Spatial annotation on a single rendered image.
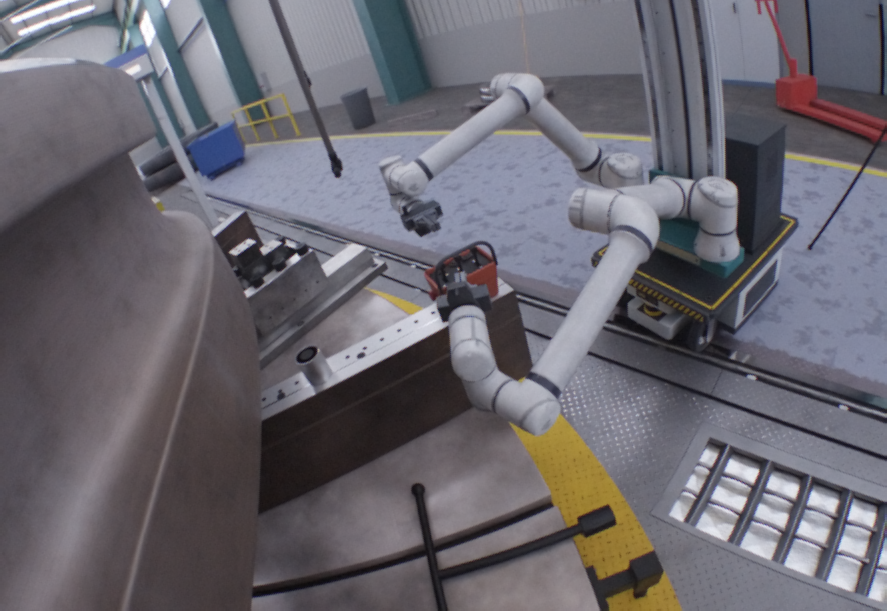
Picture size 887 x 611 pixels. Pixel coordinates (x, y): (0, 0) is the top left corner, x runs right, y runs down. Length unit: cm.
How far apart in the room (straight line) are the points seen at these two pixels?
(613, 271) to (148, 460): 100
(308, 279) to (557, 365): 153
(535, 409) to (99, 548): 81
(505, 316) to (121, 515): 117
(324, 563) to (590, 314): 106
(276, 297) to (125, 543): 167
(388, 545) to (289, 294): 130
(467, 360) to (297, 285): 142
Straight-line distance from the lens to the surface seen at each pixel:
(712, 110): 179
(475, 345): 92
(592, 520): 125
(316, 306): 239
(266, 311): 217
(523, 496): 135
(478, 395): 101
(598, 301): 102
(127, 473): 76
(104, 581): 68
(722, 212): 170
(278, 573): 155
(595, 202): 122
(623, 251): 109
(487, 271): 131
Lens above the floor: 150
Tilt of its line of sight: 32 degrees down
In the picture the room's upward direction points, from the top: 20 degrees counter-clockwise
